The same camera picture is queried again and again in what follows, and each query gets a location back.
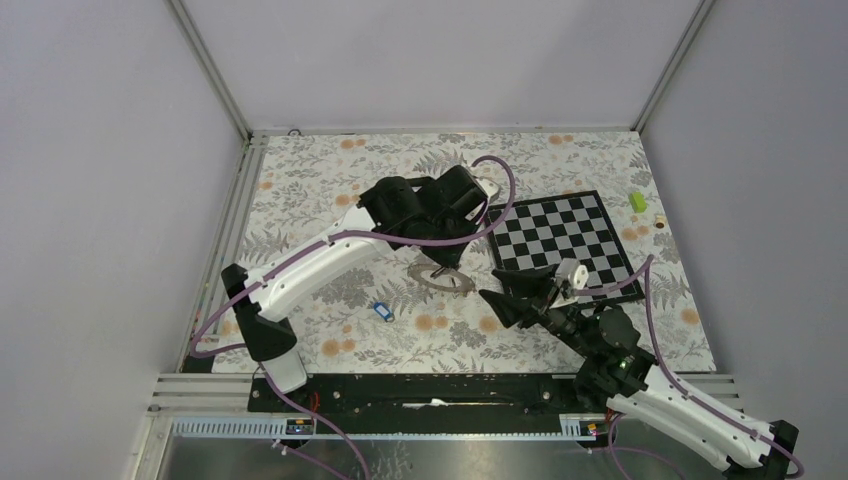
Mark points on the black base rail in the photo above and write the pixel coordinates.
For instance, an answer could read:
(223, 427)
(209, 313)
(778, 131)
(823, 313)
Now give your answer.
(419, 405)

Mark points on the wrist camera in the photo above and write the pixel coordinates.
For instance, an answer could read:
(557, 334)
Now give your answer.
(492, 189)
(570, 277)

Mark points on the floral table mat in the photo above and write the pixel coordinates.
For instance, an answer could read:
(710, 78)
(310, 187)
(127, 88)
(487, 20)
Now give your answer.
(306, 183)

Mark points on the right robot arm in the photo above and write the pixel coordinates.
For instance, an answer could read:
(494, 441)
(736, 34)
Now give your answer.
(620, 375)

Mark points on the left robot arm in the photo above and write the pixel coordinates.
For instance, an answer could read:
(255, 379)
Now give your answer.
(438, 215)

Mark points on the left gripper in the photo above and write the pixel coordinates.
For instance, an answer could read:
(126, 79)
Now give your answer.
(451, 258)

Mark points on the small green block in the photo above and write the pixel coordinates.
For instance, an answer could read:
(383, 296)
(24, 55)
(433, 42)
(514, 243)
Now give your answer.
(638, 202)

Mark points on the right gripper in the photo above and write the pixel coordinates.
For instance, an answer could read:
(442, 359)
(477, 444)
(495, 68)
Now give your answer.
(510, 310)

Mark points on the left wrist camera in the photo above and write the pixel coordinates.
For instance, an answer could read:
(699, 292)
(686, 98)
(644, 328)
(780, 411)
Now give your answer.
(492, 189)

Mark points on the black white chessboard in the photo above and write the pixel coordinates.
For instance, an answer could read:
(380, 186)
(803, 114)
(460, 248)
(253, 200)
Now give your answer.
(542, 232)

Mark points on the large silver keyring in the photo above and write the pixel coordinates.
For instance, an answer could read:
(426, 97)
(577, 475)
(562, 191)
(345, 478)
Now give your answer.
(441, 279)

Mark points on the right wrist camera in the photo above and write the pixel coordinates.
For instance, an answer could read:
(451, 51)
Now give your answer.
(570, 277)

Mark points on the blue key tag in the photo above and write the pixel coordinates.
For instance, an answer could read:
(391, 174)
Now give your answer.
(383, 311)

